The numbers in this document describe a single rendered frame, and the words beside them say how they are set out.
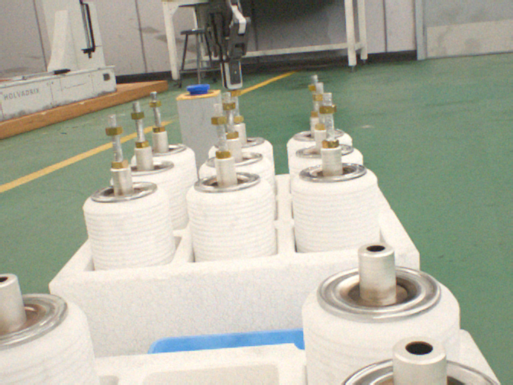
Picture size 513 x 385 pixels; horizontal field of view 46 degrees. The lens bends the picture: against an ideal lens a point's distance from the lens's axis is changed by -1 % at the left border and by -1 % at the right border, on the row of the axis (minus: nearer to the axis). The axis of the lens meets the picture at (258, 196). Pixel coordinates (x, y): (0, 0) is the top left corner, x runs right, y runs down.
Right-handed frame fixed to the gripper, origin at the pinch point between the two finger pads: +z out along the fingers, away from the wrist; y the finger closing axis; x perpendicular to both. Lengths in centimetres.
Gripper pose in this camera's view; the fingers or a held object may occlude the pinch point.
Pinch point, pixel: (231, 75)
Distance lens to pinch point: 90.1
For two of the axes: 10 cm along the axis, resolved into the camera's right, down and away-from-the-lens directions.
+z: 1.0, 9.6, 2.7
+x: -9.1, 2.0, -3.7
